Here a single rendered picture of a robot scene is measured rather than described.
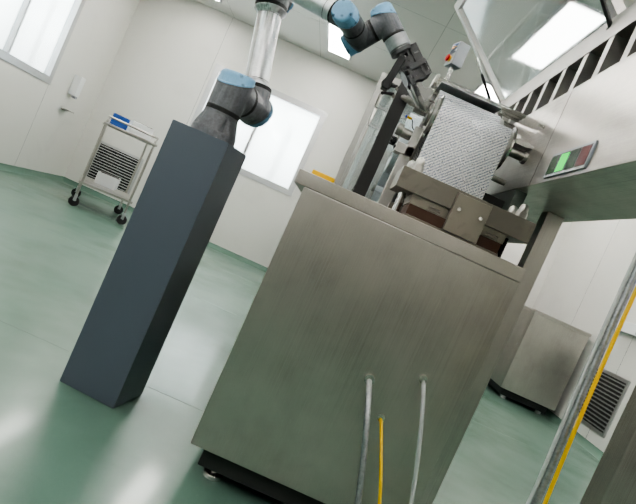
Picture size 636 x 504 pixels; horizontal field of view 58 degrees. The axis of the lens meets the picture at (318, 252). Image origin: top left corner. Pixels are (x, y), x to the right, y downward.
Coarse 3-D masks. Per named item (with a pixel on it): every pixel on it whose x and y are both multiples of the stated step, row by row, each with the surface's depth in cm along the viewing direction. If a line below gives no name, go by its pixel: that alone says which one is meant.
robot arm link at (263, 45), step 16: (256, 0) 197; (272, 0) 194; (288, 0) 199; (272, 16) 196; (256, 32) 196; (272, 32) 196; (256, 48) 195; (272, 48) 197; (256, 64) 194; (256, 80) 193; (256, 112) 192; (272, 112) 200
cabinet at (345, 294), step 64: (320, 256) 152; (384, 256) 152; (448, 256) 152; (256, 320) 153; (320, 320) 153; (384, 320) 153; (448, 320) 152; (256, 384) 154; (320, 384) 153; (384, 384) 153; (448, 384) 153; (256, 448) 154; (320, 448) 154; (384, 448) 154
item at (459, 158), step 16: (432, 128) 176; (448, 128) 176; (432, 144) 176; (448, 144) 176; (464, 144) 176; (480, 144) 176; (496, 144) 176; (432, 160) 176; (448, 160) 176; (464, 160) 176; (480, 160) 176; (496, 160) 176; (432, 176) 177; (448, 176) 177; (464, 176) 176; (480, 176) 176; (480, 192) 177
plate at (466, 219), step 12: (456, 204) 155; (468, 204) 155; (480, 204) 155; (456, 216) 155; (468, 216) 155; (480, 216) 155; (444, 228) 156; (456, 228) 155; (468, 228) 155; (480, 228) 155; (468, 240) 156
